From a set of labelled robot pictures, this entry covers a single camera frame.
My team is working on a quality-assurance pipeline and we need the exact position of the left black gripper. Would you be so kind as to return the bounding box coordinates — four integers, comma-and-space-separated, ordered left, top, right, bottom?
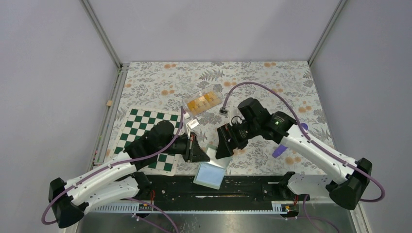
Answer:
157, 132, 210, 163

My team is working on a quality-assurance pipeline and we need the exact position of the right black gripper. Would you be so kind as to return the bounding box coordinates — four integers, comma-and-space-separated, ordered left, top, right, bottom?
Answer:
215, 120, 260, 160

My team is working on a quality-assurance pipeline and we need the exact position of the green card holder wallet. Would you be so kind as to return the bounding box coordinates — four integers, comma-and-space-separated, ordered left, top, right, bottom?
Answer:
193, 145, 232, 190

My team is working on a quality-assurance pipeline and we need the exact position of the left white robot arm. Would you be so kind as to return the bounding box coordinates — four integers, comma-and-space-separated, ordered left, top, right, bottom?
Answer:
48, 120, 210, 229

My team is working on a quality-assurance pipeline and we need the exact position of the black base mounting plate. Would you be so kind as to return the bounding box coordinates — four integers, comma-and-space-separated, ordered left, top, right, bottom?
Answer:
134, 175, 304, 211

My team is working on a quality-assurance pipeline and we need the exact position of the clear box with orange blocks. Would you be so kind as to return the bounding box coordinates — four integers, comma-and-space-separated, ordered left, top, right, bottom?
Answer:
182, 84, 223, 116

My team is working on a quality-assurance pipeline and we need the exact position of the purple cylinder tube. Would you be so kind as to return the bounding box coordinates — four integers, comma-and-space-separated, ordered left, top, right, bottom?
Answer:
272, 123, 308, 158

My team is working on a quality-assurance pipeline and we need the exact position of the green white chessboard mat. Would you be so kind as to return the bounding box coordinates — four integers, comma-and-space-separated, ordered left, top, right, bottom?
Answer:
108, 107, 181, 176

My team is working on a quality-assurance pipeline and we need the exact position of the floral table mat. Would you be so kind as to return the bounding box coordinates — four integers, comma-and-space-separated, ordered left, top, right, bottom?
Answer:
99, 61, 334, 162

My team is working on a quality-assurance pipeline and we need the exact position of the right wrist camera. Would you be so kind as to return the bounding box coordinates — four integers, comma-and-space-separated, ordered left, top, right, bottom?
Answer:
219, 107, 240, 122

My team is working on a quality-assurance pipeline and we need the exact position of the white slotted cable duct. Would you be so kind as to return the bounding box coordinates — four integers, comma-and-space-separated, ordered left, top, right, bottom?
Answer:
83, 201, 289, 215

